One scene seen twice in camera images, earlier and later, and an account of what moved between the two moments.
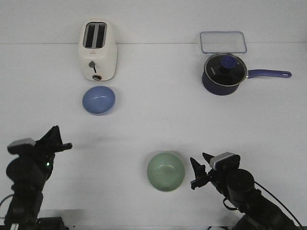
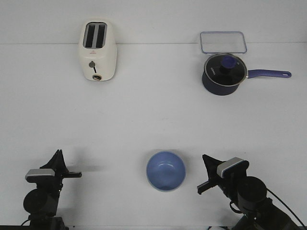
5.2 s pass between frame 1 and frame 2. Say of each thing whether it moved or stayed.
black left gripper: moved
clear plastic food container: stayed
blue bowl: moved
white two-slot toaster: stayed
